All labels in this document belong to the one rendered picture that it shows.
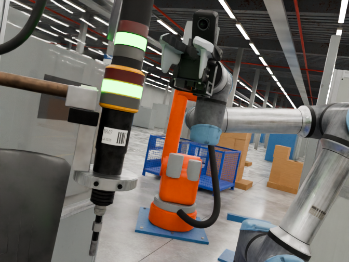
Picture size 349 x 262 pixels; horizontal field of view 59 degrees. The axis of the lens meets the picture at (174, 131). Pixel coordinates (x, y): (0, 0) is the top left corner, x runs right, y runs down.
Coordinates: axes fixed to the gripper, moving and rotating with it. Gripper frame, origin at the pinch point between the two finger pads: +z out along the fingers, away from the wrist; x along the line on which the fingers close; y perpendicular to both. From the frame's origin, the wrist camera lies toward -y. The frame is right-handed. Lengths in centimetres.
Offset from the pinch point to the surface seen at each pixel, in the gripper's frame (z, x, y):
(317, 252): -163, -53, 78
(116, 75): 17.7, -0.5, 9.2
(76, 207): -85, 70, 67
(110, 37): 15.5, 2.3, 5.0
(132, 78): 16.9, -2.0, 9.2
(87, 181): 19.0, -0.3, 20.3
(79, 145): 18.8, 1.6, 17.0
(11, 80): 22.3, 8.1, 11.8
